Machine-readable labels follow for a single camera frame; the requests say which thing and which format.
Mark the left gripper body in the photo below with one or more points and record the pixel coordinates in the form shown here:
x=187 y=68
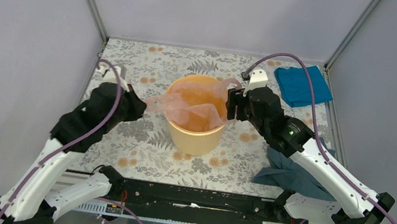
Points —
x=131 y=109

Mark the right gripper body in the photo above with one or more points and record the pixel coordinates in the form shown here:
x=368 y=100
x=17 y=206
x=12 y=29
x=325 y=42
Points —
x=243 y=112

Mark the pink plastic trash bag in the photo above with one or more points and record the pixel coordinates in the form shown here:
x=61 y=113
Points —
x=195 y=103

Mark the yellow trash bin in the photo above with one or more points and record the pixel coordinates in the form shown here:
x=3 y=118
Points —
x=195 y=143

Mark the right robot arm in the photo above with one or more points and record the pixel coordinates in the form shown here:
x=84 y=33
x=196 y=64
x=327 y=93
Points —
x=353 y=202

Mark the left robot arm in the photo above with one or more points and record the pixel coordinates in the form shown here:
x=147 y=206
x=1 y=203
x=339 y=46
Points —
x=31 y=200

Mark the bright blue cloth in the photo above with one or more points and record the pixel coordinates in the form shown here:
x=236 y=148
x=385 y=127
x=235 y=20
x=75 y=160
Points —
x=295 y=89

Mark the grey-blue cloth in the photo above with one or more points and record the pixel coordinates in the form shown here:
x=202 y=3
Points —
x=285 y=173

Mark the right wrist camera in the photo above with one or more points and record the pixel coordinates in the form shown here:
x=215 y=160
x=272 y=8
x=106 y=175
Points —
x=255 y=79

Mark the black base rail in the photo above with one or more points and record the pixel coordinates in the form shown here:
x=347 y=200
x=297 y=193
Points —
x=184 y=204

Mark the aluminium frame post right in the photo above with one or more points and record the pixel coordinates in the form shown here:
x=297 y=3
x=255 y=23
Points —
x=352 y=33

